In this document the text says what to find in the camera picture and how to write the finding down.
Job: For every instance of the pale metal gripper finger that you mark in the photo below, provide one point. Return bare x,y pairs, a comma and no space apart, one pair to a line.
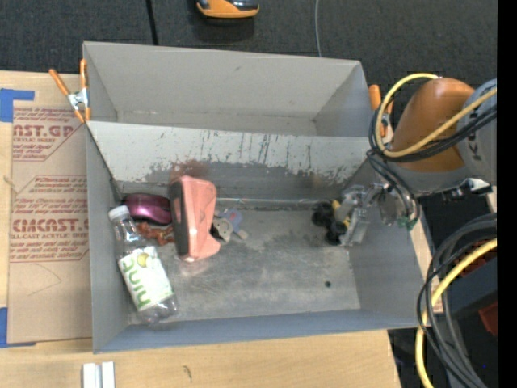
350,200
356,229

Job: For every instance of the black and yellow toy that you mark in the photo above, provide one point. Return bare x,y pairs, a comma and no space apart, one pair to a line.
327,216

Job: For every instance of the grey metal bin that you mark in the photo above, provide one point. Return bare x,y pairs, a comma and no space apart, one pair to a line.
262,265

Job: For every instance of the grey-blue toy animal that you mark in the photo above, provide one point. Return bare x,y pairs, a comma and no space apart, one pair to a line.
228,224

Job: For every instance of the pink and black block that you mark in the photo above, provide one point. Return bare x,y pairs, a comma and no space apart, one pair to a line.
198,216

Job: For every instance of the red-brown toy figure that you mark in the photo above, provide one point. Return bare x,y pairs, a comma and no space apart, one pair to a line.
155,233

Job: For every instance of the purple computer mouse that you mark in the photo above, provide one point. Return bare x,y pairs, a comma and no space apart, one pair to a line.
147,208

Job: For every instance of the clear plastic bottle, green label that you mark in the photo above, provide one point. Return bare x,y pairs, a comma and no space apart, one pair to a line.
145,277

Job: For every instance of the brown cardboard board, red print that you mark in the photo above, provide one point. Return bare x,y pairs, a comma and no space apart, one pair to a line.
48,257

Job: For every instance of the black cylinder on white bracket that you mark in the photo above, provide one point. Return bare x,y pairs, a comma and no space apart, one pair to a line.
472,186

